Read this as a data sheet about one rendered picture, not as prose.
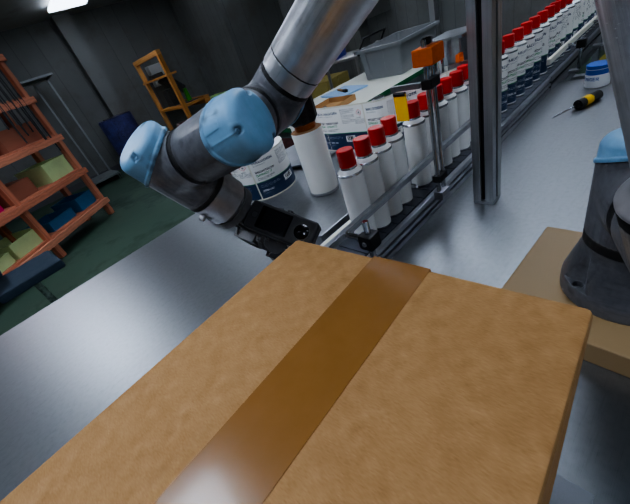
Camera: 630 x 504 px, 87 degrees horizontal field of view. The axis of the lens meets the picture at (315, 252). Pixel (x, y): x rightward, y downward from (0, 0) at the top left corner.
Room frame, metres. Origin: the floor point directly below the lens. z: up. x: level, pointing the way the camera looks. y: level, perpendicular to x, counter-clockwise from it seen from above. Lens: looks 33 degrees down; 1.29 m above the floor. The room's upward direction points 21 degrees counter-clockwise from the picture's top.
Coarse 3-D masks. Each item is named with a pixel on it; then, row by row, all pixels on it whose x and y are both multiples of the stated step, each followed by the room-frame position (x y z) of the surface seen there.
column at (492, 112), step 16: (480, 0) 0.65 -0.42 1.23; (496, 0) 0.64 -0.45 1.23; (480, 16) 0.65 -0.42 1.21; (496, 16) 0.64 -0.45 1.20; (480, 32) 0.65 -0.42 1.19; (496, 32) 0.64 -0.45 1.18; (480, 48) 0.65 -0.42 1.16; (496, 48) 0.64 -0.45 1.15; (480, 64) 0.65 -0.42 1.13; (496, 64) 0.64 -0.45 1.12; (480, 80) 0.65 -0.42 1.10; (496, 80) 0.64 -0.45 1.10; (480, 96) 0.65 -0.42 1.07; (496, 96) 0.64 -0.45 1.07; (480, 112) 0.65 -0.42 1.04; (496, 112) 0.64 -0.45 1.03; (480, 128) 0.65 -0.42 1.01; (496, 128) 0.64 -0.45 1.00; (480, 144) 0.65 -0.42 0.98; (496, 144) 0.64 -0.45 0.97; (480, 160) 0.65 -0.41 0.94; (496, 160) 0.64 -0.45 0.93; (480, 176) 0.65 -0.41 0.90; (496, 176) 0.64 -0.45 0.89; (480, 192) 0.65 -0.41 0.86; (496, 192) 0.64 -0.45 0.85
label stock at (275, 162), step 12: (276, 144) 1.07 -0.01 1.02; (264, 156) 1.04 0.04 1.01; (276, 156) 1.06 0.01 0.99; (240, 168) 1.05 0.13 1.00; (252, 168) 1.03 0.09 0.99; (264, 168) 1.03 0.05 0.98; (276, 168) 1.05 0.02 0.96; (288, 168) 1.08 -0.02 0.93; (240, 180) 1.06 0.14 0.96; (252, 180) 1.04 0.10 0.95; (264, 180) 1.03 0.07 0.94; (276, 180) 1.04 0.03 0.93; (288, 180) 1.06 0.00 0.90; (252, 192) 1.05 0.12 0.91; (264, 192) 1.03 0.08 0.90; (276, 192) 1.03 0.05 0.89
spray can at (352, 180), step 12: (348, 156) 0.60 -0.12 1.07; (348, 168) 0.60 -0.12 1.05; (360, 168) 0.60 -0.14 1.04; (348, 180) 0.59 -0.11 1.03; (360, 180) 0.59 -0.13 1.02; (348, 192) 0.59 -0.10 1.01; (360, 192) 0.59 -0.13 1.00; (348, 204) 0.60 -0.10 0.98; (360, 204) 0.59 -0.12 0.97; (372, 216) 0.60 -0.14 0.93; (360, 228) 0.59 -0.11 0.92; (372, 228) 0.59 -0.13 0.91
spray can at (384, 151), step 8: (368, 128) 0.68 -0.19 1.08; (376, 128) 0.66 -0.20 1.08; (376, 136) 0.66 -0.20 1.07; (384, 136) 0.66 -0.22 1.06; (376, 144) 0.66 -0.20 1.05; (384, 144) 0.66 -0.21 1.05; (376, 152) 0.65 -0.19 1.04; (384, 152) 0.65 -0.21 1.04; (392, 152) 0.66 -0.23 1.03; (384, 160) 0.65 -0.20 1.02; (392, 160) 0.65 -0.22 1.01; (384, 168) 0.65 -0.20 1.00; (392, 168) 0.65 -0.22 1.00; (384, 176) 0.65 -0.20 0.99; (392, 176) 0.65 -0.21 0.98; (384, 184) 0.65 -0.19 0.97; (392, 184) 0.65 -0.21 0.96; (392, 200) 0.65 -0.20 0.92; (400, 200) 0.66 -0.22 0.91; (392, 208) 0.65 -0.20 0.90; (400, 208) 0.65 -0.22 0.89; (392, 216) 0.65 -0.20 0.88
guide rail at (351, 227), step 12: (468, 120) 0.84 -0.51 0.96; (456, 132) 0.79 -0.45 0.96; (444, 144) 0.75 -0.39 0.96; (432, 156) 0.71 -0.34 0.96; (420, 168) 0.68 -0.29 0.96; (408, 180) 0.65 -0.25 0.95; (396, 192) 0.63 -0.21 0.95; (372, 204) 0.59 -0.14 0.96; (360, 216) 0.57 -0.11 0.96; (348, 228) 0.54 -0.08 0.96; (336, 240) 0.52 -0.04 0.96
